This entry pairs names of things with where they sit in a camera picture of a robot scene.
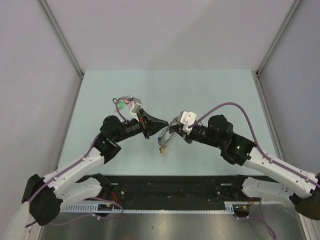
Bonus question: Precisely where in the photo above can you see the white slotted cable duct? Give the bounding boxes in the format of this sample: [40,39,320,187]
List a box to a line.
[59,201,248,215]

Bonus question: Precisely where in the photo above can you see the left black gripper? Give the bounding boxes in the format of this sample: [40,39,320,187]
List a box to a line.
[113,108,168,143]

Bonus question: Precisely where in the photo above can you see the metal disc keyring organiser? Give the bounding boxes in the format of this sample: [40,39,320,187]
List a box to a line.
[158,116,178,156]

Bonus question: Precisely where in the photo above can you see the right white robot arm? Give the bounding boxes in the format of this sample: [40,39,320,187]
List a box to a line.
[169,115,320,221]

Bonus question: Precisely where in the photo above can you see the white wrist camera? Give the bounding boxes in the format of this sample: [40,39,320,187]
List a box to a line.
[129,97,142,121]
[177,111,197,135]

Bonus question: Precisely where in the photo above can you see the green tag key upper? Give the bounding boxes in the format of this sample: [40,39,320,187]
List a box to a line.
[113,100,126,111]

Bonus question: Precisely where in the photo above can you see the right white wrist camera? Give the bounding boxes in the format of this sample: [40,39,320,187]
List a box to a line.
[177,111,197,135]

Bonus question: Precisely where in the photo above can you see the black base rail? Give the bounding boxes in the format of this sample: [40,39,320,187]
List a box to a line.
[97,175,259,203]

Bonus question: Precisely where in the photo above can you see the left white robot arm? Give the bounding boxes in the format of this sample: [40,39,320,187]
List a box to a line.
[22,108,169,226]

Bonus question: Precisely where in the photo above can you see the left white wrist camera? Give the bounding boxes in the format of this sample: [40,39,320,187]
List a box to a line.
[129,97,142,121]

